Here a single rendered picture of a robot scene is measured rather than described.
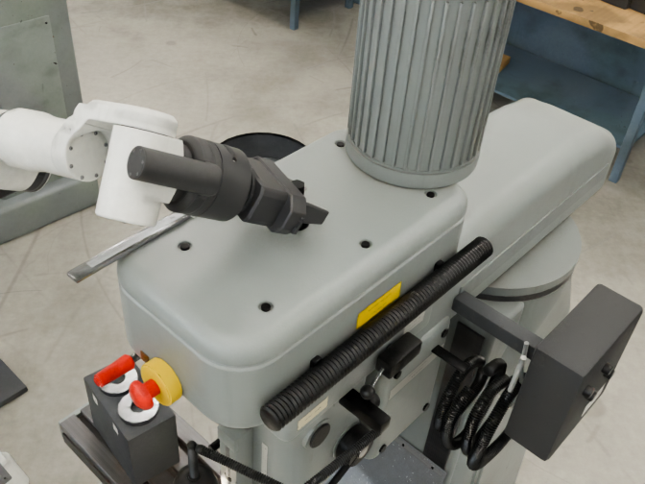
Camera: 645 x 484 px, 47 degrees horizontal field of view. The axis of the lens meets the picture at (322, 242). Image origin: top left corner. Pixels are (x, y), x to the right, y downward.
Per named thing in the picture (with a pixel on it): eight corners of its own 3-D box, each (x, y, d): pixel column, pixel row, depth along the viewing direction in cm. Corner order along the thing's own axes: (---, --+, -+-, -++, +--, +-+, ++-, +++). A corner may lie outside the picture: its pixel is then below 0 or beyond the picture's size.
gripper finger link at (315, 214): (317, 225, 96) (280, 217, 92) (328, 205, 95) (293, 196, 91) (322, 232, 95) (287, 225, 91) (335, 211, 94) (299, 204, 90)
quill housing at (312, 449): (287, 543, 125) (295, 428, 104) (206, 466, 135) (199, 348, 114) (360, 471, 136) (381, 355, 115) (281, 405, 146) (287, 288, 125)
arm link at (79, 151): (174, 203, 81) (91, 181, 88) (191, 121, 80) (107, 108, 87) (130, 194, 75) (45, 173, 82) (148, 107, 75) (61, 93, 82)
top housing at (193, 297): (238, 455, 89) (237, 368, 78) (108, 336, 101) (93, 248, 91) (463, 272, 116) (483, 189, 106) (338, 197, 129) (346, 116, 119)
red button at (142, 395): (146, 420, 90) (143, 399, 88) (126, 400, 92) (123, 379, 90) (168, 404, 92) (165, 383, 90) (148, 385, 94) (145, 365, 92)
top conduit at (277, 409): (278, 438, 86) (279, 420, 84) (253, 417, 88) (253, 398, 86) (491, 260, 112) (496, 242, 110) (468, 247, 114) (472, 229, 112)
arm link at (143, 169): (168, 225, 88) (79, 209, 81) (187, 136, 88) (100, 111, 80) (223, 242, 80) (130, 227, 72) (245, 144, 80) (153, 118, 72)
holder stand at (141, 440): (135, 488, 174) (126, 438, 161) (93, 424, 187) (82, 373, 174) (180, 461, 180) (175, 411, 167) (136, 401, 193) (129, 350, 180)
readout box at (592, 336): (551, 469, 115) (592, 382, 101) (501, 433, 119) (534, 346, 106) (609, 396, 127) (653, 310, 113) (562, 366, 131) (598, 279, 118)
